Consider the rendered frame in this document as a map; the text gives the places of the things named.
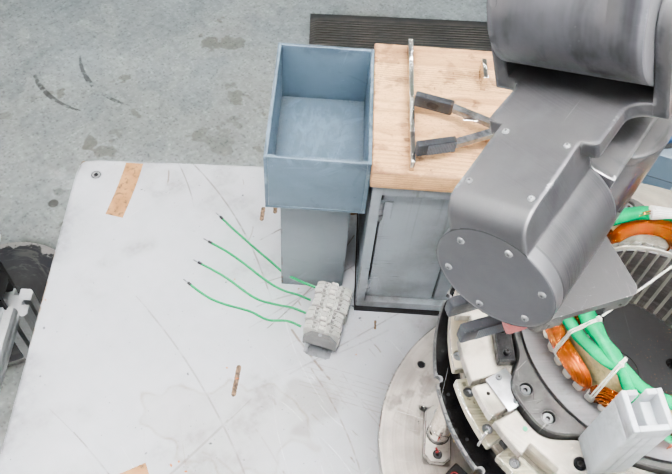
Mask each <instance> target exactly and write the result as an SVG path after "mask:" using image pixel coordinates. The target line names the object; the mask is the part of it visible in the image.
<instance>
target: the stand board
mask: <svg viewBox="0 0 672 474"><path fill-rule="evenodd" d="M374 50H375V52H374V97H373V142H372V168H371V175H370V187H376V188H391V189H406V190H420V191H435V192H450V193H452V192H453V190H454V188H455V187H456V185H457V184H458V183H459V181H460V180H461V179H462V177H463V176H464V175H465V173H466V172H467V170H468V169H469V168H470V166H471V165H472V164H473V162H474V161H475V160H476V158H477V157H478V156H479V154H480V153H481V152H482V150H483V149H484V148H485V146H486V143H485V140H484V141H481V142H477V143H474V144H470V145H467V146H463V147H460V148H456V149H455V152H449V153H442V154H435V155H424V156H416V163H415V168H414V171H409V139H408V73H407V45H393V44H379V43H376V44H375V46H374ZM482 59H487V68H488V77H489V78H488V82H487V85H486V88H485V90H480V79H479V68H480V65H481V61H482ZM413 60H414V99H415V95H416V92H417V91H420V92H424V93H428V94H431V95H435V96H439V97H443V98H447V99H451V100H454V101H455V103H454V104H457V105H460V106H462V107H465V108H467V109H470V110H472V111H475V112H477V113H480V114H482V115H485V116H487V117H491V115H492V114H493V113H494V112H495V111H496V110H497V109H498V107H499V106H500V105H501V104H502V103H503V102H504V100H505V99H506V98H507V97H508V96H509V95H510V93H511V92H512V90H509V89H504V88H498V87H496V79H495V72H494V64H493V57H492V52H491V51H477V50H463V49H449V48H435V47H421V46H413ZM485 129H486V127H485V126H483V125H480V124H478V123H475V122H473V121H463V117H460V116H458V115H455V114H453V113H452V114H451V115H446V114H443V113H439V112H435V111H431V110H427V109H424V108H420V107H416V106H415V146H416V142H417V141H420V140H428V139H435V138H443V137H450V136H455V137H456V138H458V137H462V136H465V135H469V134H472V133H476V132H479V131H483V130H485Z"/></svg>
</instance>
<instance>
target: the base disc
mask: <svg viewBox="0 0 672 474"><path fill-rule="evenodd" d="M435 327H436V326H435ZM435 327H434V328H432V329H431V330H430V331H428V332H427V333H426V334H425V335H424V336H423V337H421V338H420V339H419V340H418V341H417V342H416V343H415V345H414V346H413V347H412V348H411V349H410V350H409V352H408V353H407V354H406V355H405V357H404V358H403V360H402V361H401V363H400V364H399V366H398V368H397V369H396V371H395V373H394V375H393V377H392V379H391V382H390V384H389V386H388V389H387V392H386V395H385V398H384V402H383V406H382V410H381V415H380V421H379V429H378V458H379V467H380V473H381V474H446V473H447V472H448V470H449V469H450V468H451V467H452V466H453V465H454V464H455V463H457V464H458V465H459V466H460V467H461V468H462V469H463V470H464V471H466V472H467V473H468V474H471V473H472V472H473V470H472V469H471V467H470V466H469V464H468V463H467V461H466V460H465V458H464V457H463V455H462V454H461V452H460V450H459V448H458V447H457V445H456V443H455V442H453V437H452V435H451V458H450V460H449V461H447V462H446V463H445V464H444V465H436V464H429V462H428V461H427V460H426V459H425V458H424V457H423V448H424V421H425V411H426V410H427V409H428V408H430V407H431V406H432V405H434V406H438V404H439V400H438V396H437V392H436V387H435V386H436V384H438V383H440V382H439V380H438V379H436V378H434V374H433V340H434V332H435Z"/></svg>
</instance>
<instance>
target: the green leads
mask: <svg viewBox="0 0 672 474"><path fill-rule="evenodd" d="M216 214H217V215H218V216H219V218H220V219H221V220H223V221H224V222H225V223H226V224H227V225H228V226H229V227H230V228H231V229H232V230H233V231H234V232H236V233H237V234H238V235H239V236H240V237H241V238H242V239H243V240H245V241H246V242H247V243H248V244H249V245H250V246H251V247H252V248H254V249H255V250H256V251H257V252H258V253H259V254H261V255H262V256H263V257H264V258H265V259H267V260H268V261H269V262H270V263H271V264H272V265H274V266H275V267H276V268H277V269H278V270H279V271H280V272H281V269H280V268H279V267H278V266H277V265H276V264H275V263H274V262H273V261H272V260H270V259H269V258H268V257H267V256H266V255H264V254H263V253H262V252H261V251H260V250H258V249H257V248H256V247H255V246H254V245H253V244H251V243H250V242H249V241H248V240H247V239H246V238H245V237H244V236H242V235H241V234H240V233H239V232H238V231H237V230H236V229H235V228H233V227H232V226H231V225H230V224H229V223H228V222H227V221H226V220H225V219H224V218H223V217H222V216H221V215H219V214H218V213H217V212H216ZM203 239H204V240H206V241H208V243H210V244H212V245H214V246H216V247H217V248H219V249H221V250H223V251H225V252H226V253H228V254H229V255H231V256H232V257H234V258H235V259H237V260H238V261H239V262H241V263H242V264H243V265H245V266H246V267H247V268H249V269H250V270H251V271H252V272H254V273H255V274H256V275H257V276H259V277H260V278H261V279H263V280H264V281H266V282H267V283H269V284H270V285H272V286H273V287H275V288H277V289H279V290H281V291H283V292H286V293H289V294H293V295H296V296H299V297H301V298H304V299H306V300H309V301H311V299H310V298H308V297H306V296H303V295H301V294H298V293H295V292H291V291H288V290H285V289H282V288H280V287H278V286H276V285H275V284H273V283H272V282H270V281H269V280H267V279H266V278H264V277H263V276H261V275H260V274H259V273H258V272H256V271H255V270H254V269H253V268H251V267H250V266H249V265H247V264H246V263H245V262H243V261H242V260H241V259H239V258H238V257H237V256H235V255H234V254H232V253H231V252H229V251H227V250H226V249H224V248H222V247H221V246H219V245H217V244H215V243H213V242H212V241H210V240H207V239H205V238H203ZM193 260H194V261H196V262H197V263H198V264H200V265H202V266H204V267H206V268H208V269H210V270H212V271H213V272H215V273H217V274H219V275H221V276H222V277H224V278H225V279H227V280H228V281H230V282H231V283H232V284H234V285H235V286H236V287H238V288H239V289H240V290H242V291H243V292H244V293H246V294H247V295H249V296H250V297H252V298H254V299H256V300H258V301H260V302H263V303H267V304H271V305H275V306H279V307H285V308H290V309H294V310H297V311H299V312H301V313H304V314H306V311H303V310H301V309H299V308H296V307H293V306H288V305H282V304H277V303H273V302H269V301H265V300H262V299H259V298H257V297H255V296H253V295H252V294H250V293H249V292H247V291H246V290H245V289H243V288H242V287H240V286H239V285H238V284H236V283H235V282H234V281H232V280H231V279H230V278H228V277H227V276H225V275H224V274H222V273H220V272H218V271H217V270H215V269H213V268H211V267H209V266H207V265H205V264H203V263H202V262H200V261H197V260H195V259H193ZM290 278H292V279H294V280H296V281H298V282H300V283H303V284H305V285H307V286H310V287H313V288H315V287H316V286H314V285H312V284H309V283H307V282H304V281H302V280H300V279H297V278H295V277H293V276H290ZM183 280H184V281H185V282H187V284H188V285H189V286H191V287H192V288H193V289H195V290H196V291H197V292H199V293H200V294H202V295H203V296H205V297H206V298H208V299H210V300H212V301H214V302H216V303H219V304H222V305H225V306H228V307H232V308H236V309H240V310H243V311H247V312H249V313H252V314H254V315H256V316H258V317H259V318H261V319H263V320H266V321H270V322H288V323H291V324H294V325H296V326H298V327H300V328H301V326H302V325H300V324H298V323H296V322H293V321H291V320H286V319H268V318H265V317H263V316H261V315H259V314H258V313H256V312H254V311H251V310H249V309H245V308H242V307H238V306H234V305H230V304H227V303H224V302H221V301H218V300H216V299H214V298H212V297H210V296H208V295H206V294H205V293H203V292H202V291H200V290H199V289H198V288H196V287H195V286H194V285H192V283H190V282H189V281H186V280H185V279H183Z"/></svg>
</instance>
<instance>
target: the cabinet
mask: <svg viewBox="0 0 672 474"><path fill-rule="evenodd" d="M451 194H452V193H450V192H435V191H420V190H406V189H391V188H376V187H370V182H369V189H368V196H367V203H366V209H365V214H362V213H357V231H356V259H355V288H354V310H356V311H372V312H387V313H402V314H417V315H433V316H438V315H439V312H440V309H441V306H442V304H443V301H444V300H448V297H446V295H447V292H448V290H449V288H450V287H451V284H450V283H449V282H448V280H447V279H446V277H445V276H444V274H443V272H442V270H441V268H440V266H439V263H438V260H437V254H436V249H437V244H438V241H439V240H440V238H441V237H442V236H443V234H444V233H445V232H446V231H447V230H448V228H449V227H450V225H449V221H448V204H449V200H450V197H451Z"/></svg>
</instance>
